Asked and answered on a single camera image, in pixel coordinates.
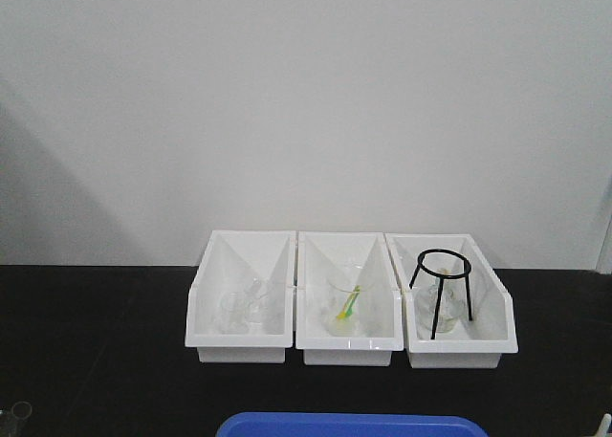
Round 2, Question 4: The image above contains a right white storage bin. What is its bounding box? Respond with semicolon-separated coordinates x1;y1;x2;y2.
385;233;518;369

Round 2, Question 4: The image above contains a white test tube rack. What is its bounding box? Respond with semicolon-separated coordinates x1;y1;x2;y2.
594;413;612;437

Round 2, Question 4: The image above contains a clear glass test tube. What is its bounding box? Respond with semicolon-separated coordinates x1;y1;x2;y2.
9;401;33;437

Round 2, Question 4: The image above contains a glass flask in right bin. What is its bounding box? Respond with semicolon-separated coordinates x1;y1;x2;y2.
415;281;466;339

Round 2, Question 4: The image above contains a white storage bin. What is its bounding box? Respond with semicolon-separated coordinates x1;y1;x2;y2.
295;231;404;367
385;233;518;369
185;230;297;364

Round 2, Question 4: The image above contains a glass beaker in middle bin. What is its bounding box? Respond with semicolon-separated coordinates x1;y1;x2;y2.
322;260;373;338

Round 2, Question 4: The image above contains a black wire tripod stand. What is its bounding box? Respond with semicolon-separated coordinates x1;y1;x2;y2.
409;248;474;340

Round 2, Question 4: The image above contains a glassware in left bin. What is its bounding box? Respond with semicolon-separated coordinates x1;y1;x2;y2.
216;279;284;335

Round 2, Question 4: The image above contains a left white storage bin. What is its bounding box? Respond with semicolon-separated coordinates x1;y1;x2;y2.
185;230;297;364

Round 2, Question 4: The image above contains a middle white storage bin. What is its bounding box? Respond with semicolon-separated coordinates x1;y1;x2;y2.
295;231;404;367

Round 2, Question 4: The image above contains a blue plastic tray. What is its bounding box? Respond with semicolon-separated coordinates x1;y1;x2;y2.
216;412;487;437

